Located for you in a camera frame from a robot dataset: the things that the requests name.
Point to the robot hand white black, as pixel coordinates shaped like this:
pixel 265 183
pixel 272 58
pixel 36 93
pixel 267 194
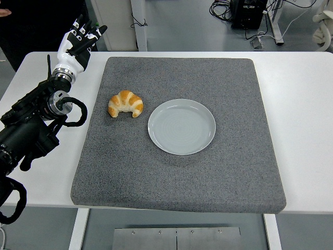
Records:
pixel 68 61

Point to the person's hand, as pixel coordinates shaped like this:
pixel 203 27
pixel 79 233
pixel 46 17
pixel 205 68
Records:
pixel 4 12

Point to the golden croissant bread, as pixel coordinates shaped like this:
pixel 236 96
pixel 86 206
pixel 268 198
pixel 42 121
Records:
pixel 125 100

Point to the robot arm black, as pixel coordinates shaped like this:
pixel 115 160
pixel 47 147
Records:
pixel 26 130

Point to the round grey plate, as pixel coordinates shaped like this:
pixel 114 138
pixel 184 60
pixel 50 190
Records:
pixel 182 127

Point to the person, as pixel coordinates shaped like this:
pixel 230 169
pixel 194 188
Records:
pixel 31 31

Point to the white cabinet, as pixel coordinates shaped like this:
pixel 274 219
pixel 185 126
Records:
pixel 117 26

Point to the grey felt mat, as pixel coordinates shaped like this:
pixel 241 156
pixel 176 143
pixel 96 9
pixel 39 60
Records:
pixel 169 177

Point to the white table leg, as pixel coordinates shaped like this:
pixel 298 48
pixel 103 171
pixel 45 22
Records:
pixel 78 229
pixel 273 234

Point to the black computer case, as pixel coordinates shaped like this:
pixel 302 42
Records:
pixel 247 15

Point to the clear plastic floor box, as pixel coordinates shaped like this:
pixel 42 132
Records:
pixel 257 43

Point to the white desk leg with foot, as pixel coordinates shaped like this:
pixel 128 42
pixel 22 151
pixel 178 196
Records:
pixel 276 23

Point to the white desk post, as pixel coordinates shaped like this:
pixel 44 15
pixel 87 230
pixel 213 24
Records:
pixel 140 34

